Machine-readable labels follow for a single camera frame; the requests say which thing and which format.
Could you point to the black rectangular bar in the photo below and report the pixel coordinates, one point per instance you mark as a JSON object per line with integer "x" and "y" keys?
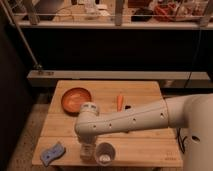
{"x": 127, "y": 107}

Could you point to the metal diagonal pole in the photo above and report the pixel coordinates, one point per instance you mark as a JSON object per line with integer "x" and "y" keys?
{"x": 37, "y": 66}

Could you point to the grey horizontal ledge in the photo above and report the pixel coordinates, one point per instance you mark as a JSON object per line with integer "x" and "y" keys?
{"x": 49, "y": 78}

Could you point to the blue sponge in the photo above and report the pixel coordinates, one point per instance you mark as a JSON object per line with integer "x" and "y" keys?
{"x": 53, "y": 153}

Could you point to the orange ceramic bowl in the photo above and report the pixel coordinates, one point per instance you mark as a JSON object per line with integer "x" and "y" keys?
{"x": 73, "y": 98}

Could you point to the white plastic bottle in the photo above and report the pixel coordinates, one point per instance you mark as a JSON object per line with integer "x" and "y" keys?
{"x": 86, "y": 151}

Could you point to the white paper cup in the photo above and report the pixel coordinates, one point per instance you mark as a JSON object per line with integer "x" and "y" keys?
{"x": 104, "y": 154}

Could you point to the cluttered background shelf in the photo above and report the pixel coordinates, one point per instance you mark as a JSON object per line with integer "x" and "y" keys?
{"x": 111, "y": 14}

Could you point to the orange carrot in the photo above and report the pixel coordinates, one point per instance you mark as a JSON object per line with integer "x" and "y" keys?
{"x": 120, "y": 99}

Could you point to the wooden table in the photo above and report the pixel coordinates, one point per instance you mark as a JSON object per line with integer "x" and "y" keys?
{"x": 155, "y": 148}

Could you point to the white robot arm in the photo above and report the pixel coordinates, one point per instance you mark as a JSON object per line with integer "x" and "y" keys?
{"x": 194, "y": 112}

